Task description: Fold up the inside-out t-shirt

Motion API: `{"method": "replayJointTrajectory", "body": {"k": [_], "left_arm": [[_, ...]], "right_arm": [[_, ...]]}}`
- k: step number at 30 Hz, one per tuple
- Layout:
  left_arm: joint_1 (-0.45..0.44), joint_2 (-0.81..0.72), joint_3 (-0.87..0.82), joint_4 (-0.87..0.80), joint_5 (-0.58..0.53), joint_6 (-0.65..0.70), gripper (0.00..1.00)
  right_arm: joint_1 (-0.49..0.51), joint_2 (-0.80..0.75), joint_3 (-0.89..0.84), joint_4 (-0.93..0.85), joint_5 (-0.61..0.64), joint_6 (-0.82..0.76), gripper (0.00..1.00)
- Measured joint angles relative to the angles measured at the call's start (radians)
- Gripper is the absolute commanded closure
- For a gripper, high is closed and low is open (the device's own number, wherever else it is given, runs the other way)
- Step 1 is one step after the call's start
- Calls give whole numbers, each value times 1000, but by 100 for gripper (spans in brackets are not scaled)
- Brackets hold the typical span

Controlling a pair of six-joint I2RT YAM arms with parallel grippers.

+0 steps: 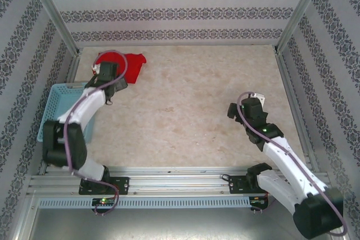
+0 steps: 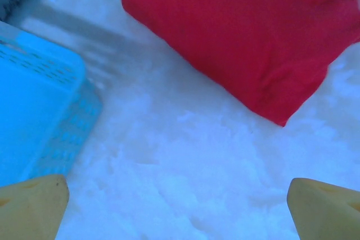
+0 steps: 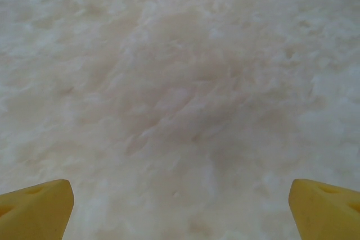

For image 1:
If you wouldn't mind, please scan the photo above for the red t-shirt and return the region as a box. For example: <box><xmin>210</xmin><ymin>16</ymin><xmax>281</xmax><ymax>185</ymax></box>
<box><xmin>97</xmin><ymin>50</ymin><xmax>148</xmax><ymax>85</ymax></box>

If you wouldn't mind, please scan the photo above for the light blue perforated plastic basket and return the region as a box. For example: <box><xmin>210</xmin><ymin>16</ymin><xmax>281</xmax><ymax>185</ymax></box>
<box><xmin>37</xmin><ymin>81</ymin><xmax>96</xmax><ymax>143</ymax></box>

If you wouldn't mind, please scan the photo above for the small green circuit board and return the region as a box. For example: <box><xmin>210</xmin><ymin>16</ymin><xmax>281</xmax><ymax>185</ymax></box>
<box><xmin>250</xmin><ymin>196</ymin><xmax>268</xmax><ymax>206</ymax></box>
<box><xmin>92</xmin><ymin>198</ymin><xmax>116</xmax><ymax>206</ymax></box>

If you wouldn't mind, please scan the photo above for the grey metal panel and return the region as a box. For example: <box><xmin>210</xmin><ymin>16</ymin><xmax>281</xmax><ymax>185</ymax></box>
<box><xmin>28</xmin><ymin>207</ymin><xmax>335</xmax><ymax>240</ymax></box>

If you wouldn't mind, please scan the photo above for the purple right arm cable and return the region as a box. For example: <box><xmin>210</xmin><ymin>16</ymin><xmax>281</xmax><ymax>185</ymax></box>
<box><xmin>237</xmin><ymin>91</ymin><xmax>347</xmax><ymax>237</ymax></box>

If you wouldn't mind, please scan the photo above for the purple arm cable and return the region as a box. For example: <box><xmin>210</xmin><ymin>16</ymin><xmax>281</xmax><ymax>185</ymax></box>
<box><xmin>64</xmin><ymin>50</ymin><xmax>129</xmax><ymax>216</ymax></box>
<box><xmin>237</xmin><ymin>91</ymin><xmax>347</xmax><ymax>237</ymax></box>

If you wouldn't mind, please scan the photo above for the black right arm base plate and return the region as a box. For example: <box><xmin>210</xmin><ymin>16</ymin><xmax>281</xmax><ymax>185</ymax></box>
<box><xmin>228</xmin><ymin>175</ymin><xmax>271</xmax><ymax>194</ymax></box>

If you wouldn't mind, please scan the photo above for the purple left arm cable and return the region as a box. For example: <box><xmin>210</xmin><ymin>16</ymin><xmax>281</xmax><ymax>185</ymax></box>
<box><xmin>64</xmin><ymin>50</ymin><xmax>129</xmax><ymax>216</ymax></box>

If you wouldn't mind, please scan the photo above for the aluminium frame post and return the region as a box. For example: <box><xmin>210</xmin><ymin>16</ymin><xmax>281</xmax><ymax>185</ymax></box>
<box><xmin>274</xmin><ymin>0</ymin><xmax>330</xmax><ymax>54</ymax></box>
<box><xmin>24</xmin><ymin>0</ymin><xmax>81</xmax><ymax>55</ymax></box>

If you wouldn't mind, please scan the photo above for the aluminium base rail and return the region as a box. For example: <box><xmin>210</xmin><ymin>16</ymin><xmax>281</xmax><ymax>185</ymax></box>
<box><xmin>26</xmin><ymin>166</ymin><xmax>331</xmax><ymax>196</ymax></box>

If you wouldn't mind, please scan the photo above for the white slotted cable duct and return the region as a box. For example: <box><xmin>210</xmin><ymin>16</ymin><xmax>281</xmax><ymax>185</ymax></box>
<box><xmin>38</xmin><ymin>196</ymin><xmax>251</xmax><ymax>209</ymax></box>

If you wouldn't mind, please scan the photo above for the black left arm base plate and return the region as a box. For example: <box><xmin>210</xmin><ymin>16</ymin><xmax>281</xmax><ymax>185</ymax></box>
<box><xmin>78</xmin><ymin>176</ymin><xmax>130</xmax><ymax>195</ymax></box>

